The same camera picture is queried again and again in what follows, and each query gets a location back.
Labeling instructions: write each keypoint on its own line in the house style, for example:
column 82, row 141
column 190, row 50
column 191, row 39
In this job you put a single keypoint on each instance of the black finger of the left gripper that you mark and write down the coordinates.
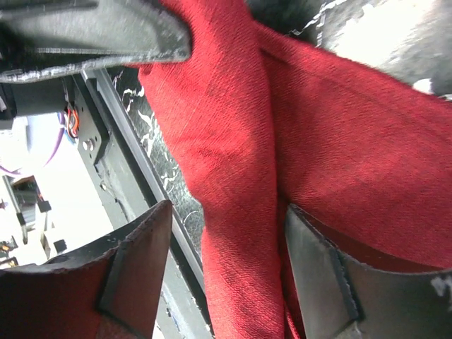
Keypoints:
column 41, row 40

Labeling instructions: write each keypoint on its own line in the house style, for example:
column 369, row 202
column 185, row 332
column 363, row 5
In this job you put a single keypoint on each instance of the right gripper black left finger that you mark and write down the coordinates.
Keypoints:
column 109, row 288

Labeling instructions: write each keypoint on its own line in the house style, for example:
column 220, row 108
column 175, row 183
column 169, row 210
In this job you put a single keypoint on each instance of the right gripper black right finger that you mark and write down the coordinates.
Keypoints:
column 341, row 297

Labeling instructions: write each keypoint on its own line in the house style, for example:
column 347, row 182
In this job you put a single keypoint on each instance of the dark red cloth napkin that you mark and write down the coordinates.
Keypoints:
column 257, row 120

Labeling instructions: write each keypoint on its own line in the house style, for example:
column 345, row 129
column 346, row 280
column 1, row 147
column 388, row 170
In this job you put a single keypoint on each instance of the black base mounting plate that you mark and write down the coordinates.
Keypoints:
column 122, row 148

